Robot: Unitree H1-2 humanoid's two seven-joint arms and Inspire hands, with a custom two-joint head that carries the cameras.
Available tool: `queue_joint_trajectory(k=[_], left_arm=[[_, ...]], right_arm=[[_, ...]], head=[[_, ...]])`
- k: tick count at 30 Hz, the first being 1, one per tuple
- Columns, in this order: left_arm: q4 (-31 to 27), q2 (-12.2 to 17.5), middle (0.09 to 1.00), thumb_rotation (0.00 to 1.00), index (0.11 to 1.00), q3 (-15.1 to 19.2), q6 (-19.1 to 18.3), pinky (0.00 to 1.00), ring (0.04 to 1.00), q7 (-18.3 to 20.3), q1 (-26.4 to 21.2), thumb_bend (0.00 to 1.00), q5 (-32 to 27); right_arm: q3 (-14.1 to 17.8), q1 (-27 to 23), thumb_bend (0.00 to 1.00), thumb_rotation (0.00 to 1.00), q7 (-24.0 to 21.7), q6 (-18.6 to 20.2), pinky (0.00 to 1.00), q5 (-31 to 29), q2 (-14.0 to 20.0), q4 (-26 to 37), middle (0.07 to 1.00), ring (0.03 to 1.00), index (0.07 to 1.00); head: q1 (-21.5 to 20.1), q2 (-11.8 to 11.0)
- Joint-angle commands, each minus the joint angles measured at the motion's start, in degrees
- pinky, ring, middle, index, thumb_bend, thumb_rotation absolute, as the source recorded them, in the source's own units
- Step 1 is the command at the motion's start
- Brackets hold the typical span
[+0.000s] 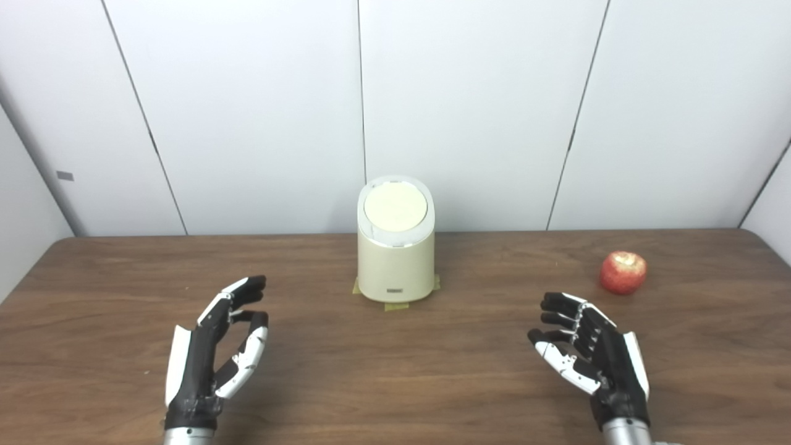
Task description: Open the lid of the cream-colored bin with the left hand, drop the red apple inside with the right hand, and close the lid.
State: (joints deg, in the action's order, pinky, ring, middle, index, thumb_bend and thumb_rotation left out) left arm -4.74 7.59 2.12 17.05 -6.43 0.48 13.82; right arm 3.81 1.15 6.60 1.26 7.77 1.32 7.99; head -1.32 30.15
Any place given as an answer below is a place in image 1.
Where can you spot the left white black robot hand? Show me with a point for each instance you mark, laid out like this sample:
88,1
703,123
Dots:
196,364

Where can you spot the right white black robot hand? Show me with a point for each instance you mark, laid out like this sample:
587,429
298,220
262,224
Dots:
615,364

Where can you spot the red apple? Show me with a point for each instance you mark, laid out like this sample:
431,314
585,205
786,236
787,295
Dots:
623,273

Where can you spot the cream round bin lid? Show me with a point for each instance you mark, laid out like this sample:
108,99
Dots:
395,207

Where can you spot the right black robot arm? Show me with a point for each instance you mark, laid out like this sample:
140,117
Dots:
625,434

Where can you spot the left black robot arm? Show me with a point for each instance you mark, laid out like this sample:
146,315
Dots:
188,437

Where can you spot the cream-colored bin body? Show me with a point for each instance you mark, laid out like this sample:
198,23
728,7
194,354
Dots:
395,269

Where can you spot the gray wall tag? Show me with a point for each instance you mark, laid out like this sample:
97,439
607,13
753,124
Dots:
65,175

